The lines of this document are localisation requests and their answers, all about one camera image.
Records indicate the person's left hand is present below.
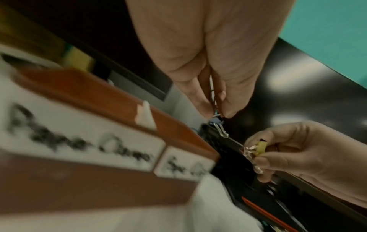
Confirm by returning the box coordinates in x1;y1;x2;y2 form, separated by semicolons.
126;0;296;120

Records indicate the person's right hand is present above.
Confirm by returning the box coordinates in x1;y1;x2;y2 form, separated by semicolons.
244;120;367;209

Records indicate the small yellow binder clip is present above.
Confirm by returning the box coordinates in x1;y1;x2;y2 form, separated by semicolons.
244;139;269;175

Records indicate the single blue binder clip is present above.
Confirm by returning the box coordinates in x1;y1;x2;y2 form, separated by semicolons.
211;89;230;139

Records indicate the orange divided sorting box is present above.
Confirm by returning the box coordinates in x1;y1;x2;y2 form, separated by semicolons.
0;65;221;216

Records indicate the wide black computer monitor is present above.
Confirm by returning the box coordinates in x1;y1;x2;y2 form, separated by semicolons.
226;37;367;221

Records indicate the green fabric backdrop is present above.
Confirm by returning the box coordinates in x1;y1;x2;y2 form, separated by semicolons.
279;0;367;89

